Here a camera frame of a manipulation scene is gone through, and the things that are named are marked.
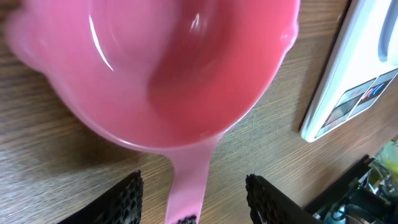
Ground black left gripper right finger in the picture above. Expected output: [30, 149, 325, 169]
[246, 174, 322, 224]

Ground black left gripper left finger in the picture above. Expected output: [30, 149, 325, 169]
[60, 170, 144, 224]

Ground pink plastic scoop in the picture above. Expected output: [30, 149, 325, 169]
[4, 0, 300, 223]

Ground white digital kitchen scale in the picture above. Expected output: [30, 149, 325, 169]
[300, 0, 397, 142]

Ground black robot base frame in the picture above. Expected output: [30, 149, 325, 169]
[304, 155, 397, 224]

